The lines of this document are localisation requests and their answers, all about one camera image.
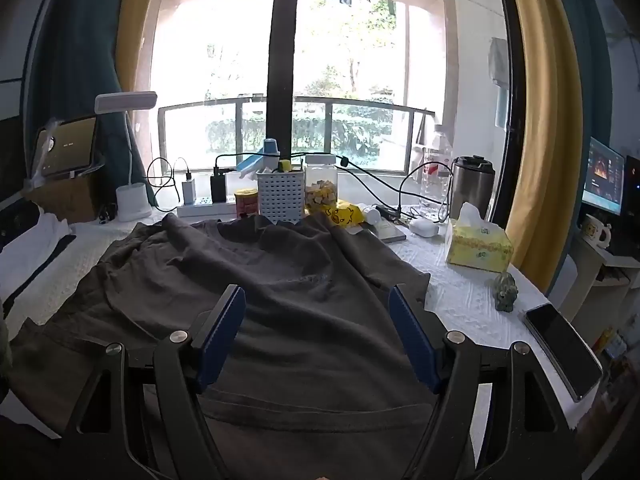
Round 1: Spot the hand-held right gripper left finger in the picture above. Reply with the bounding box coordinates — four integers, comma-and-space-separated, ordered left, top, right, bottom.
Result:
60, 284, 247, 480

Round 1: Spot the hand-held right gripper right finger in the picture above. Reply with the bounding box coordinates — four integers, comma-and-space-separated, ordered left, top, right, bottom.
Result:
387, 284, 581, 480

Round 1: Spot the dark grey t-shirt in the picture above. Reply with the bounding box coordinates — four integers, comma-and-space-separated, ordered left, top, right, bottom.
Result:
7, 212, 476, 480

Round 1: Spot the green stone figurine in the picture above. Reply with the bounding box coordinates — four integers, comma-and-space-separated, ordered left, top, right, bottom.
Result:
492, 271, 518, 313

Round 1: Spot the grey book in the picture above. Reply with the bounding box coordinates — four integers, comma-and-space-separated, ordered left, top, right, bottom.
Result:
357, 220, 408, 243

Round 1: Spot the yellow tissue box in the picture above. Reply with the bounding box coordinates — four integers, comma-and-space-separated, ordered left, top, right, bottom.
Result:
445, 202, 515, 273

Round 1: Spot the white earbuds case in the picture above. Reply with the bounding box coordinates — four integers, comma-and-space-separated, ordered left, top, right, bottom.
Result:
409, 217, 441, 237

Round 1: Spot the white power strip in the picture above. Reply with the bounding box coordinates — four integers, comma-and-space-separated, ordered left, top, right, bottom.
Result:
177, 196, 238, 218

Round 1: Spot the red yellow tin can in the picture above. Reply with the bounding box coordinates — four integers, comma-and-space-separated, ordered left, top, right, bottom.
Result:
234, 188, 261, 218

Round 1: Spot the yellow duck packet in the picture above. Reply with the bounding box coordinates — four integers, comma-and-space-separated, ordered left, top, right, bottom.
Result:
322, 200, 368, 228

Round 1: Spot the white plastic basket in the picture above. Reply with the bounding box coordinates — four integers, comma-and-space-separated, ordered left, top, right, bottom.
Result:
256, 167, 307, 224

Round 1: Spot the black smartphone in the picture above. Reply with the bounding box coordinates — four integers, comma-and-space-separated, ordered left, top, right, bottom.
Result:
524, 303, 603, 402

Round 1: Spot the white desk lamp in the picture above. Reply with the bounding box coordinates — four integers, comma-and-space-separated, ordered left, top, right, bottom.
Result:
95, 91, 158, 222

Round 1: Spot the clear water bottle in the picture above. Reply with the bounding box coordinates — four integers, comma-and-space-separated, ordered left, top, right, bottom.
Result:
419, 125, 453, 221

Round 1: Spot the clear snack jar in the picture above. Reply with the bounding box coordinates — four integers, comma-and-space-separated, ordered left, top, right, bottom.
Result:
304, 154, 339, 216

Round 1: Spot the steel thermos mug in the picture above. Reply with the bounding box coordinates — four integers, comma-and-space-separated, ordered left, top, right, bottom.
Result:
450, 156, 497, 221

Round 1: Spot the white side table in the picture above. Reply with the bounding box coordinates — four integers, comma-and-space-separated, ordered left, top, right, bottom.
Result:
560, 235, 640, 326

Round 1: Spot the blue plastic bottle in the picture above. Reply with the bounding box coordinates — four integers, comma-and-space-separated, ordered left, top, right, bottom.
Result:
235, 137, 281, 178

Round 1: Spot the cardboard box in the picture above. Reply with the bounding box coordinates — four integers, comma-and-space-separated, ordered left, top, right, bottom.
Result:
22, 175, 98, 223

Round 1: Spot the white garment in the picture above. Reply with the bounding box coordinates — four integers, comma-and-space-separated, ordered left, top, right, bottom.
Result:
0, 210, 76, 311

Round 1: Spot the white printed mug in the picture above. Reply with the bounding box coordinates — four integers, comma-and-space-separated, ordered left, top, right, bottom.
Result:
582, 214, 613, 248

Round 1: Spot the black tablet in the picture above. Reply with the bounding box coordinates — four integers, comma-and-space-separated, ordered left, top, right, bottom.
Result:
32, 115, 103, 178

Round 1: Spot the balcony railing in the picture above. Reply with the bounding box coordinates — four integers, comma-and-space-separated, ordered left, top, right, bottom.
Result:
157, 96, 436, 171

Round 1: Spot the lit computer monitor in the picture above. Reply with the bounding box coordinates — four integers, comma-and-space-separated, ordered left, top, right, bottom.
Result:
581, 136, 626, 216

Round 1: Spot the dark computer monitor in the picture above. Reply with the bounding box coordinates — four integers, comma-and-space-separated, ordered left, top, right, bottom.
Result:
625, 155, 640, 218

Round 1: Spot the hanging towel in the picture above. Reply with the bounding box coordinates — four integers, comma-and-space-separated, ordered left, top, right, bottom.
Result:
487, 37, 511, 86

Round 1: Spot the black looped charger cable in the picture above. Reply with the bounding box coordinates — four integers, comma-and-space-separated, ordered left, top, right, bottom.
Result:
146, 156, 192, 203

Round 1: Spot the long black cable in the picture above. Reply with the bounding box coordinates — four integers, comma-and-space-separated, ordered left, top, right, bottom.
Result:
214, 152, 451, 223

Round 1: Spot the black window frame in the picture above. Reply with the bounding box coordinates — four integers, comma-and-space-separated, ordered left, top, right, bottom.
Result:
266, 0, 528, 221

